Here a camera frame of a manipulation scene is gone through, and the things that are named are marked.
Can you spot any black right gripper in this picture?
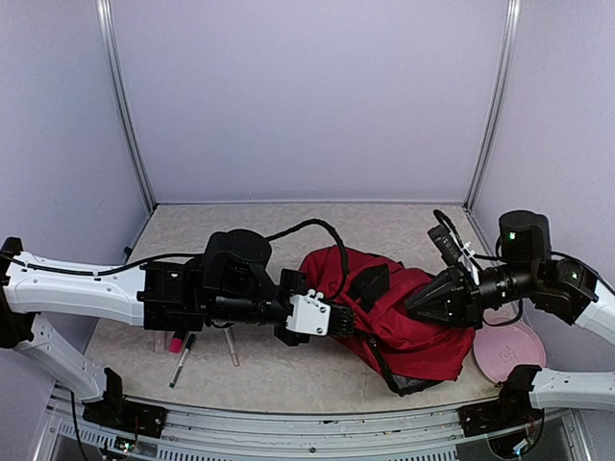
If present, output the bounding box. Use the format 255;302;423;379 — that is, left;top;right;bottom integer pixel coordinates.
406;263;541;331

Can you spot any red student backpack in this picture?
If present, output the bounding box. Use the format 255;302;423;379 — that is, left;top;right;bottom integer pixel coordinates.
300;246;475;397

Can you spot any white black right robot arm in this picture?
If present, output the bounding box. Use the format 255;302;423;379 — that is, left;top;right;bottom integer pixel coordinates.
405;210;614;426

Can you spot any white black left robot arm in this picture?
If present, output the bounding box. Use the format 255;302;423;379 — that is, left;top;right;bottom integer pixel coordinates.
1;230;355;427

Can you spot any pink plate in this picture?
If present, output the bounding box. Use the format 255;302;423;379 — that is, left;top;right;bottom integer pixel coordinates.
473;323;547;383

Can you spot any small white marker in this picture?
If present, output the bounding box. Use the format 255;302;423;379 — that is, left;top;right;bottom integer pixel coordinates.
224;328;240;367

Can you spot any green white pen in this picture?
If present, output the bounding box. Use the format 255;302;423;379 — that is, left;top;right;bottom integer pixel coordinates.
169;333;196;388

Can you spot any pink black highlighter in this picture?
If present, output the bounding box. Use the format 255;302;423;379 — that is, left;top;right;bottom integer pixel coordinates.
168;330;185;353

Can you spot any beige eraser stick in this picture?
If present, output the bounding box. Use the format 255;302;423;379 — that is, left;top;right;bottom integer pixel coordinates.
153;331;166;353

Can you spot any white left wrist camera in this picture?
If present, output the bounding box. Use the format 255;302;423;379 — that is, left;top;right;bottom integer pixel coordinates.
285;289;332;336

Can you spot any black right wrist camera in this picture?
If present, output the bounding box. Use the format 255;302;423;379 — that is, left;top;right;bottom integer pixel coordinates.
428;209;482;285

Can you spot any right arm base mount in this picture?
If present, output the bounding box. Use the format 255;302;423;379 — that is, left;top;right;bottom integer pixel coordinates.
457;381;544;437

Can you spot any right aluminium frame post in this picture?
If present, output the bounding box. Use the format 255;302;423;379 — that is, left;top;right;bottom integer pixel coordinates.
463;0;522;213

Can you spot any aluminium frame post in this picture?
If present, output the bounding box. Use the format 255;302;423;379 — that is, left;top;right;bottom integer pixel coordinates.
463;0;522;213
96;0;158;216

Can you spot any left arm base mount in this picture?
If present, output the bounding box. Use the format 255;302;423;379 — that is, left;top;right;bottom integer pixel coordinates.
83;367;167;439

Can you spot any aluminium front rail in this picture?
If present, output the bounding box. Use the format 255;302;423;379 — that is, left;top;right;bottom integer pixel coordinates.
31;385;596;460

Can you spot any left aluminium frame post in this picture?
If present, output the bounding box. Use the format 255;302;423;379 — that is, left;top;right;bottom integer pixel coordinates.
96;0;158;216

